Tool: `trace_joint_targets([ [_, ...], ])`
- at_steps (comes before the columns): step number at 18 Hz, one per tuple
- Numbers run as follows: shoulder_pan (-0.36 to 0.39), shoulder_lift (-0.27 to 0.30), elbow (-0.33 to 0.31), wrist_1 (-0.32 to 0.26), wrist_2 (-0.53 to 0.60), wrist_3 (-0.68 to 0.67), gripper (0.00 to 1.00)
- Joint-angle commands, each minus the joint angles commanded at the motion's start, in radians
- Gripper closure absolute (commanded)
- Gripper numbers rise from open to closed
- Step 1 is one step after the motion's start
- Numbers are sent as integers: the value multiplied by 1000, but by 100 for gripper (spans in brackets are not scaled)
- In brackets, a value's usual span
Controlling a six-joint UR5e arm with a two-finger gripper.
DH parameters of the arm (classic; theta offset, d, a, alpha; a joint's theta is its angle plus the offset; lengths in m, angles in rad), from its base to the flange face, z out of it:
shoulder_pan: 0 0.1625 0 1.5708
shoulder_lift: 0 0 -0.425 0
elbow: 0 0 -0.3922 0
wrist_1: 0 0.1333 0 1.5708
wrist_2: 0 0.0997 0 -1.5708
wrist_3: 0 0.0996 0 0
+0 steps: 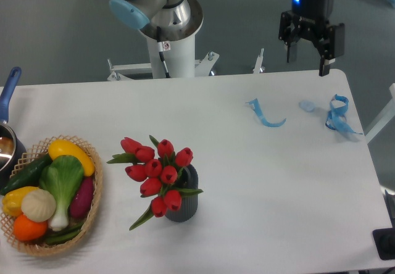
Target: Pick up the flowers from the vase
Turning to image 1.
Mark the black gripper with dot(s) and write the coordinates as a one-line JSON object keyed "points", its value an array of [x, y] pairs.
{"points": [[309, 19]]}

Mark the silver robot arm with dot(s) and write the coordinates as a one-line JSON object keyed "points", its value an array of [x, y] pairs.
{"points": [[170, 27]]}

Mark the dark grey ribbed vase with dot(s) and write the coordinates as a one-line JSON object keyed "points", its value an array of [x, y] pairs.
{"points": [[188, 180]]}

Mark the small blue cap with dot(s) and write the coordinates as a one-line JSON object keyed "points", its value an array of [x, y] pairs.
{"points": [[307, 106]]}

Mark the crumpled blue tape ribbon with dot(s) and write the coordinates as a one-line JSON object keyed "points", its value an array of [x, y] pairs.
{"points": [[336, 117]]}

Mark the blue tape strip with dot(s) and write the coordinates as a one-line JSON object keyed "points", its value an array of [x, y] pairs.
{"points": [[257, 109]]}

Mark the red tulip bouquet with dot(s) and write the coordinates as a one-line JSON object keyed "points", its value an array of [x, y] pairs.
{"points": [[157, 168]]}

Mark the black device at edge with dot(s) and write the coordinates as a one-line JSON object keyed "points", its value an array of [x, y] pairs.
{"points": [[384, 242]]}

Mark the purple sweet potato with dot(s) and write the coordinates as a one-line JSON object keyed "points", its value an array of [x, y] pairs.
{"points": [[82, 201]]}

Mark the green bok choy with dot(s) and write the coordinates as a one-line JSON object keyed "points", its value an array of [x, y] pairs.
{"points": [[62, 179]]}

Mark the green cucumber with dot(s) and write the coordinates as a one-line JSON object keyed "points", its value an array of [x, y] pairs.
{"points": [[27, 176]]}

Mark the white garlic bulb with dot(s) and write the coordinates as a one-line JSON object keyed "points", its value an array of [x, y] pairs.
{"points": [[38, 205]]}

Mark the green bean pods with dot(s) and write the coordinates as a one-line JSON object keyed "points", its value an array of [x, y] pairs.
{"points": [[64, 235]]}

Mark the woven wicker basket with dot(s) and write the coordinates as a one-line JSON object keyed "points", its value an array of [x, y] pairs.
{"points": [[43, 249]]}

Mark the yellow bell pepper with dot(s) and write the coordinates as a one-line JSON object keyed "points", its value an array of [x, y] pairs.
{"points": [[12, 201]]}

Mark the orange fruit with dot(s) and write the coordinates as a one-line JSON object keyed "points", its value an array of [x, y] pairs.
{"points": [[27, 230]]}

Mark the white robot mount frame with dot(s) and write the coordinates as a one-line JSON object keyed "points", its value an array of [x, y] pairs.
{"points": [[177, 68]]}

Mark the blue handled saucepan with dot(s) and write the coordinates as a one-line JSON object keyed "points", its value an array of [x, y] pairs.
{"points": [[11, 147]]}

